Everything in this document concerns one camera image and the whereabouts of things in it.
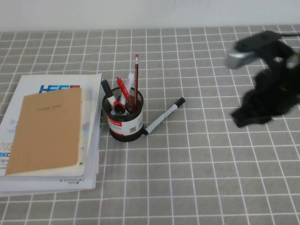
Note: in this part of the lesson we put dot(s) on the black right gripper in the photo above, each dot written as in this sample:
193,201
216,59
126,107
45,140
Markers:
274,93

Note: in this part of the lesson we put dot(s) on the white marker black cap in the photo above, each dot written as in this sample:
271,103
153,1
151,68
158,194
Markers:
161,118

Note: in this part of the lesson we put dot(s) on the translucent white pen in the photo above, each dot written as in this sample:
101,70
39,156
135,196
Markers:
130,82

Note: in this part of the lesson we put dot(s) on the black mesh pen holder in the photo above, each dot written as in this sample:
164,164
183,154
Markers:
124,132

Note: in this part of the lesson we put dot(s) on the grey black pen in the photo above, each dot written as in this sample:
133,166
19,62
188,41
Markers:
120,113

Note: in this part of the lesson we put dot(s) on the red ballpoint pen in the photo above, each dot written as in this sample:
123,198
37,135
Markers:
123,90

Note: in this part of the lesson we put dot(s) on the grey checked tablecloth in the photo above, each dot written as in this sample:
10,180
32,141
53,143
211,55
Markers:
187,175

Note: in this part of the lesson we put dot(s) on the red pencil with eraser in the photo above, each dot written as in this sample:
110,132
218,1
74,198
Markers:
136,82

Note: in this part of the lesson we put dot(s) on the red capped marker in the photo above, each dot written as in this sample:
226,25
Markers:
118,104

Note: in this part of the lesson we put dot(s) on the white paper booklet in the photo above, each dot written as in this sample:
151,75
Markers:
70,185

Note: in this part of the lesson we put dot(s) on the brown kraft notebook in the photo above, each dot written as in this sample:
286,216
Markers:
47,131

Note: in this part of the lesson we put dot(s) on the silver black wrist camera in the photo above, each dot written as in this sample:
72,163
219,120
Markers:
239,57

